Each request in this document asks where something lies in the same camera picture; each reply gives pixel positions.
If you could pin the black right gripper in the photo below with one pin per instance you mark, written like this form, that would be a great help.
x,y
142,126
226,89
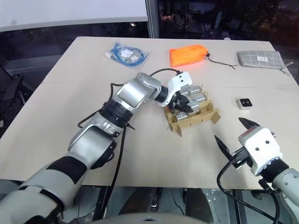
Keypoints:
x,y
240,158

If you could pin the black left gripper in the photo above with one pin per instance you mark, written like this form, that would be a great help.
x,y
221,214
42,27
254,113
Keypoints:
x,y
174,102

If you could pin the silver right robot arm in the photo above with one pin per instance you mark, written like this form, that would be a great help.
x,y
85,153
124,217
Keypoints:
x,y
287,186

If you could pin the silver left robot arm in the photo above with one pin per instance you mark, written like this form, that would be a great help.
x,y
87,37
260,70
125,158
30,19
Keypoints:
x,y
130,93

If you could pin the cardboard divider tray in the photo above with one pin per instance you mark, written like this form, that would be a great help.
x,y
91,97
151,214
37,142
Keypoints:
x,y
201,119

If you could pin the dark brown rounded shape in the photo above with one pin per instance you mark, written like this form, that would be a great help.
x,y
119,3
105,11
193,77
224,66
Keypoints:
x,y
197,203

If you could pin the grey checkered zip pouch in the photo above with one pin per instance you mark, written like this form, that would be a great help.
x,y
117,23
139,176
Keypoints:
x,y
259,58

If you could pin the grey window pillar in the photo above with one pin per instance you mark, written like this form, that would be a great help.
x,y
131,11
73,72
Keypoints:
x,y
153,18

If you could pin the grey rounded robot torso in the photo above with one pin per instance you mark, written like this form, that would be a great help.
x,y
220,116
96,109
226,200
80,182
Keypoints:
x,y
151,218

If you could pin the white board panel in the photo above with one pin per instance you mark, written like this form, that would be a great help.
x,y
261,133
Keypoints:
x,y
70,11

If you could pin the black office chair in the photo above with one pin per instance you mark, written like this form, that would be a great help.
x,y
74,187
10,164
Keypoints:
x,y
14,93

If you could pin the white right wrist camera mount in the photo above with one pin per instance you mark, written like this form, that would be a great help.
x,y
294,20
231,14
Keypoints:
x,y
261,147

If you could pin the white two-lens camera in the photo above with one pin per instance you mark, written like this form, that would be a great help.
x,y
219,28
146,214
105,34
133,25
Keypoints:
x,y
244,103

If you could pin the grey perforated metal table frame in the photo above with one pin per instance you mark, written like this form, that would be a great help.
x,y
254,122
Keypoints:
x,y
219,205

